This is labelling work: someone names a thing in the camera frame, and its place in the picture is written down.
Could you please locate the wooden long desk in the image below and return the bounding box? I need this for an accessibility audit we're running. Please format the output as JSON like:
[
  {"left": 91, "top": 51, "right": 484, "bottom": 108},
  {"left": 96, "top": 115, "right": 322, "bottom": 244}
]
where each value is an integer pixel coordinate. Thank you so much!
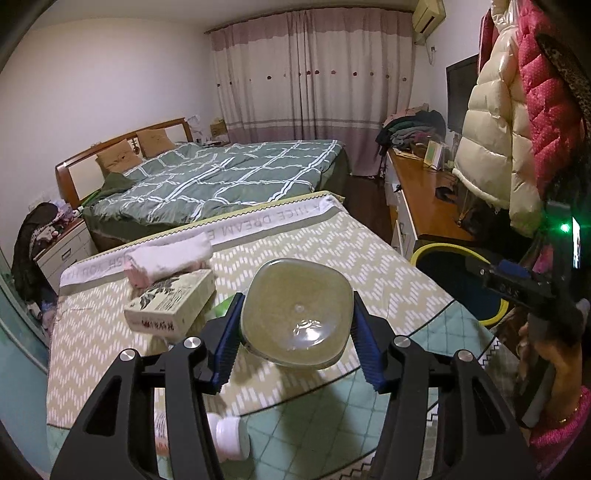
[{"left": 385, "top": 150, "right": 475, "bottom": 260}]

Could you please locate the white nightstand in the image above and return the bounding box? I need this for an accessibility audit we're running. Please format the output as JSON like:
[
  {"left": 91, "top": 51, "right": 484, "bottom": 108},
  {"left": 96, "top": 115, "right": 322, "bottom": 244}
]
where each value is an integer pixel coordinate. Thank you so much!
[{"left": 34, "top": 218, "right": 97, "bottom": 294}]

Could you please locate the pile of clothes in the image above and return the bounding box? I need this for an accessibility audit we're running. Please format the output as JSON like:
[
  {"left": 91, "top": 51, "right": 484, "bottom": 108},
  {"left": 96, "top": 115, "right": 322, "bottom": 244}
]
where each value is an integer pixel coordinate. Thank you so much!
[{"left": 376, "top": 109, "right": 447, "bottom": 156}]

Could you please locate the brown left pillow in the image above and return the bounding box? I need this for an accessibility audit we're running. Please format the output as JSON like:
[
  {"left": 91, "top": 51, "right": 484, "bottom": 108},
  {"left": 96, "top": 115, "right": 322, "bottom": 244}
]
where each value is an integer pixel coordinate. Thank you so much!
[{"left": 96, "top": 140, "right": 142, "bottom": 175}]

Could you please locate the black bag on nightstand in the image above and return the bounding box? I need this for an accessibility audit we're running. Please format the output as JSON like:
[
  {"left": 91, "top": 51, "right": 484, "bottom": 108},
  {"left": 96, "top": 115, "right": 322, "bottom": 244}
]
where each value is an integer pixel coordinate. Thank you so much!
[{"left": 11, "top": 202, "right": 58, "bottom": 306}]

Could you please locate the clear green plastic bottle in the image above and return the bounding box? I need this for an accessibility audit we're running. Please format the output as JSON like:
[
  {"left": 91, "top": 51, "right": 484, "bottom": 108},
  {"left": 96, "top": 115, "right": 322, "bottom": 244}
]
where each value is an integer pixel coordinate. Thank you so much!
[{"left": 216, "top": 257, "right": 356, "bottom": 370}]

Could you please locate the red puffer jacket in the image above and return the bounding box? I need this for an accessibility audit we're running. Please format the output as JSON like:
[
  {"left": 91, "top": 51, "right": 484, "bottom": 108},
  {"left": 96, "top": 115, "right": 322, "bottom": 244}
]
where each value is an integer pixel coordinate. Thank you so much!
[{"left": 518, "top": 1, "right": 582, "bottom": 196}]

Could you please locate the white green lotion bottle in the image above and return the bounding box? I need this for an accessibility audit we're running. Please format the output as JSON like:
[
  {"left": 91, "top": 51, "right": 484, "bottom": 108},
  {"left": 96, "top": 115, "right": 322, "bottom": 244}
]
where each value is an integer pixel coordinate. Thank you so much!
[{"left": 154, "top": 412, "right": 250, "bottom": 463}]

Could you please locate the pink white curtain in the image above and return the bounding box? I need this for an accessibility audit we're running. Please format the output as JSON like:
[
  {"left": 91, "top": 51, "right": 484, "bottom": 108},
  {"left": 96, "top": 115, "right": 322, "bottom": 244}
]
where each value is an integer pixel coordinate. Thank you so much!
[{"left": 209, "top": 7, "right": 415, "bottom": 176}]

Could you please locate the white air conditioner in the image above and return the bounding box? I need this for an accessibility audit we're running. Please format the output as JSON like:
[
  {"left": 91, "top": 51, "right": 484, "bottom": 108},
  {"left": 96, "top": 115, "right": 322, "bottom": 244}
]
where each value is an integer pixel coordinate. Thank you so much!
[{"left": 412, "top": 0, "right": 446, "bottom": 37}]

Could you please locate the brown pillow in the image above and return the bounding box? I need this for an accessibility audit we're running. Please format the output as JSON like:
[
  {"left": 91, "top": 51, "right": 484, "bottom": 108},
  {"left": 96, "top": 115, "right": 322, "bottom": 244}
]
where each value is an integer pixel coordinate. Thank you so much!
[
  {"left": 136, "top": 129, "right": 176, "bottom": 159},
  {"left": 96, "top": 140, "right": 142, "bottom": 175}
]

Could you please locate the white cardboard box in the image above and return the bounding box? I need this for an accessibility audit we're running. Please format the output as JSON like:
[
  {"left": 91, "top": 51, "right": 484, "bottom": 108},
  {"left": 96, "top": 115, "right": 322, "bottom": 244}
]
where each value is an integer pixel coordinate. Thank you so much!
[{"left": 123, "top": 269, "right": 215, "bottom": 342}]

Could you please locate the brown right pillow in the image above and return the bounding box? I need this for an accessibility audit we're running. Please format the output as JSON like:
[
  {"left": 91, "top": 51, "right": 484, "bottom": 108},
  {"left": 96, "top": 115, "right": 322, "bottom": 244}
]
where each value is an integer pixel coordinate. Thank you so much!
[{"left": 136, "top": 129, "right": 176, "bottom": 159}]

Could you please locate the cream puffer jacket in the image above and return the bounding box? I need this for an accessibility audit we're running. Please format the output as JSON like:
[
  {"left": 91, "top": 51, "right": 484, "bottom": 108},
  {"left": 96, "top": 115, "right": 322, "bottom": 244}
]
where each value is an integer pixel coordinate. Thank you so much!
[{"left": 453, "top": 1, "right": 542, "bottom": 237}]

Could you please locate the person right hand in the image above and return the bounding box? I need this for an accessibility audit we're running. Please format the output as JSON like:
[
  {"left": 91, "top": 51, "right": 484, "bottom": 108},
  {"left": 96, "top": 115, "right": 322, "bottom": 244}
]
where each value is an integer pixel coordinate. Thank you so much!
[{"left": 512, "top": 307, "right": 583, "bottom": 429}]

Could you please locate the zigzag patterned bedspread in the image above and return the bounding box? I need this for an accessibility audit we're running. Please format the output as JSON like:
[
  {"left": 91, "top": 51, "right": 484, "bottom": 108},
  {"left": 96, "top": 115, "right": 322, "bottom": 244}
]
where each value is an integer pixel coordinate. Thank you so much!
[{"left": 47, "top": 193, "right": 534, "bottom": 479}]

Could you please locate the white pink folded cloth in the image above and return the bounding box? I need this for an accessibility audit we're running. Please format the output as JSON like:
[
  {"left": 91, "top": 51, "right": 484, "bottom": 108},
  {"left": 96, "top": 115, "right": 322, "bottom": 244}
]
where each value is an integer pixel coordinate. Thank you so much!
[{"left": 123, "top": 234, "right": 213, "bottom": 289}]

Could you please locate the wooden headboard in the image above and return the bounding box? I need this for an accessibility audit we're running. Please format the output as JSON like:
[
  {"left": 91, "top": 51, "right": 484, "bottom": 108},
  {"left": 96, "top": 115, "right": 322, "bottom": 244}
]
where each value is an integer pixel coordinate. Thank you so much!
[{"left": 55, "top": 118, "right": 193, "bottom": 208}]

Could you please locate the green plaid bed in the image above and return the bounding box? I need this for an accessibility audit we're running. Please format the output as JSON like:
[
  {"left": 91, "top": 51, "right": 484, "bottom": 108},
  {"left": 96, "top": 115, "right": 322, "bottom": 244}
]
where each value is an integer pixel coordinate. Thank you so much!
[{"left": 82, "top": 140, "right": 349, "bottom": 251}]

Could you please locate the black television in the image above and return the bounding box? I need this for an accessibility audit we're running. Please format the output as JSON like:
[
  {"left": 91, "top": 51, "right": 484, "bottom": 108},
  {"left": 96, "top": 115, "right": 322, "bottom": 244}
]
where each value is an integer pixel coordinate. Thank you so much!
[{"left": 446, "top": 55, "right": 479, "bottom": 133}]

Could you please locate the yellow rimmed trash bin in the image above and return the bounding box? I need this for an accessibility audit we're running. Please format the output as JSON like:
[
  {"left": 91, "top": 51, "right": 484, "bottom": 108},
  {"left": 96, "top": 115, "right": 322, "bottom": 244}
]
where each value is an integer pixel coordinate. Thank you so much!
[{"left": 411, "top": 242, "right": 509, "bottom": 327}]

